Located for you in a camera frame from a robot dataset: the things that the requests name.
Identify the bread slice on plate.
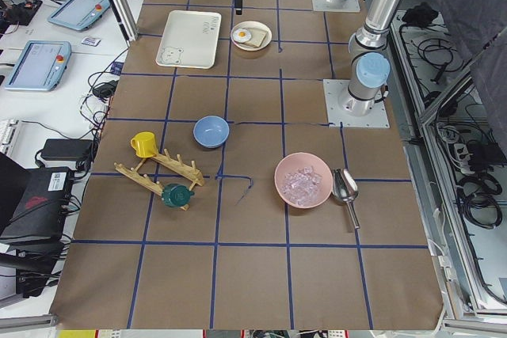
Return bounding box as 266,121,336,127
244,28,267,48

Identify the dark green mug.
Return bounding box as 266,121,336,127
161,184,195,210

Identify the wooden cup rack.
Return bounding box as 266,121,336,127
113,148,206,211

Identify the near teach pendant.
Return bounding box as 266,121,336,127
5,40,72,92

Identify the black power adapter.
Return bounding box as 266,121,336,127
38,139,92,162

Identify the far teach pendant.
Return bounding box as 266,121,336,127
48,0,110,31

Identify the teach pendant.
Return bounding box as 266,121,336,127
5,40,72,92
48,0,110,31

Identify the black red computer box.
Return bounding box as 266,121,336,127
1,154,74,245

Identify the blue bowl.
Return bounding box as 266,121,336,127
193,116,230,149

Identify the yellow mug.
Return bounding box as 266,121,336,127
130,131,158,158

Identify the dark fabric cover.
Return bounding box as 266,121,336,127
436,0,506,151

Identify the cream bear tray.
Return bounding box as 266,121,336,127
155,10,222,70

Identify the fried egg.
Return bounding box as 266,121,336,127
232,28,252,44

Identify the round cream plate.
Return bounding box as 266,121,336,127
230,21,273,51

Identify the metal scoop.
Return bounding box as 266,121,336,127
332,169,360,230

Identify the white power strip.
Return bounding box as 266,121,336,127
453,142,474,175

